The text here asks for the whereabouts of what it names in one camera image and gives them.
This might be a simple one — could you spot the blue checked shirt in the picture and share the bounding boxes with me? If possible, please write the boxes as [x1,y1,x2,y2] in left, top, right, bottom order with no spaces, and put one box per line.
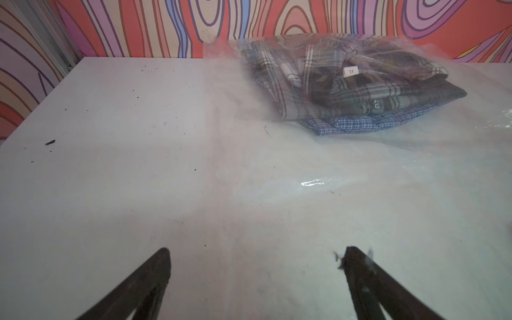
[298,103,444,136]

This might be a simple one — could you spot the clear plastic vacuum bag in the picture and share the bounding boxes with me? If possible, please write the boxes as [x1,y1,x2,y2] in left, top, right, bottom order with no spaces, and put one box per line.
[204,40,511,319]

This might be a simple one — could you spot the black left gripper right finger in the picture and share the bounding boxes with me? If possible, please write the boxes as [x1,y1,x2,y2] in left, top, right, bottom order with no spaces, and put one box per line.
[334,246,443,320]

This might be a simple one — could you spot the grey plaid shirt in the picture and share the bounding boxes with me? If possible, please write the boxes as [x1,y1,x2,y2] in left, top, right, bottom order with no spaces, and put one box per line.
[234,34,466,121]

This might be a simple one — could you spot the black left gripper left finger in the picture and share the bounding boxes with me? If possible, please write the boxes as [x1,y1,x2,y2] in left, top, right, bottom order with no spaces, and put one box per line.
[79,247,171,319]

